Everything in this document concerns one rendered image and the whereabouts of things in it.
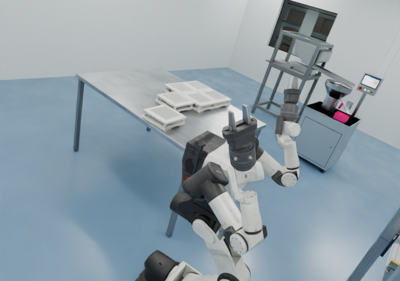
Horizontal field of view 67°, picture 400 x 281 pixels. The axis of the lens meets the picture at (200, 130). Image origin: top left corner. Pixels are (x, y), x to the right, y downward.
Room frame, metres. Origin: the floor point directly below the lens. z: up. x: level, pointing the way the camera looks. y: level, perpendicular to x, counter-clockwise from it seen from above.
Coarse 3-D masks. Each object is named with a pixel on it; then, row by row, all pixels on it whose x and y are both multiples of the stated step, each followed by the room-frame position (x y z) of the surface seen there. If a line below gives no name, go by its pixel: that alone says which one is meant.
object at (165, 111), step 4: (156, 108) 2.16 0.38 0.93; (160, 108) 2.18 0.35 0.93; (164, 108) 2.20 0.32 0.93; (168, 108) 2.23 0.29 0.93; (156, 112) 2.09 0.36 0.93; (160, 112) 2.11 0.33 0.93; (164, 112) 2.13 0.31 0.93; (168, 112) 2.15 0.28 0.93; (172, 112) 2.18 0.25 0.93; (160, 116) 2.05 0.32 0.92; (164, 116) 2.06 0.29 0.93; (168, 116) 2.08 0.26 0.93; (172, 116) 2.10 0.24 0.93; (176, 116) 2.13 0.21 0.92
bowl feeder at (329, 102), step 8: (328, 80) 4.29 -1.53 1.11; (328, 88) 4.08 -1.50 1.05; (336, 88) 4.00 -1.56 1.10; (344, 88) 3.98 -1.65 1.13; (352, 88) 4.13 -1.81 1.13; (328, 96) 4.12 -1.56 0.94; (336, 96) 4.04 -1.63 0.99; (344, 96) 4.07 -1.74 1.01; (328, 104) 4.08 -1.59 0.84; (336, 104) 4.09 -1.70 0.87; (344, 104) 3.98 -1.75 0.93; (352, 104) 3.95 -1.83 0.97
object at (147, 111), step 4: (164, 104) 2.30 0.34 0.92; (148, 108) 2.13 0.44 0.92; (152, 108) 2.15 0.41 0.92; (144, 112) 2.09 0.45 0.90; (148, 112) 2.07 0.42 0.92; (152, 112) 2.09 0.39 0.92; (176, 112) 2.22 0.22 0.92; (152, 116) 2.04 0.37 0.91; (156, 116) 2.04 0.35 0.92; (180, 116) 2.16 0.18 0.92; (184, 116) 2.18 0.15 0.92; (160, 120) 2.00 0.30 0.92; (164, 120) 2.01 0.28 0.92; (168, 120) 2.03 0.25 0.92; (172, 120) 2.05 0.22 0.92; (176, 120) 2.08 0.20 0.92; (180, 120) 2.13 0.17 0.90; (164, 124) 1.98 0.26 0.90
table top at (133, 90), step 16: (96, 80) 2.56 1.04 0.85; (112, 80) 2.67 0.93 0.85; (128, 80) 2.78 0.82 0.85; (144, 80) 2.91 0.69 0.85; (160, 80) 3.05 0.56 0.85; (176, 80) 3.21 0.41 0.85; (112, 96) 2.32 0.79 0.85; (128, 96) 2.41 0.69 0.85; (144, 96) 2.51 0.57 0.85; (128, 112) 2.16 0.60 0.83; (192, 112) 2.48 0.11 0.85; (208, 112) 2.58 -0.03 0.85; (224, 112) 2.70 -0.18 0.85; (240, 112) 2.82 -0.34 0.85; (176, 128) 2.08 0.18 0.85; (192, 128) 2.16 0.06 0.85; (208, 128) 2.25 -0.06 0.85; (176, 144) 1.87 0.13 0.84
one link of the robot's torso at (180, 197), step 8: (176, 200) 1.27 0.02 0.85; (184, 200) 1.24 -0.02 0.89; (192, 200) 1.22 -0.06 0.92; (176, 208) 1.24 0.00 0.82; (184, 208) 1.22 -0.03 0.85; (192, 208) 1.20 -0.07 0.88; (200, 208) 1.19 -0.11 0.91; (184, 216) 1.22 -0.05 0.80; (208, 216) 1.16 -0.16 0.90; (216, 224) 1.17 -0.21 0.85; (216, 232) 1.20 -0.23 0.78
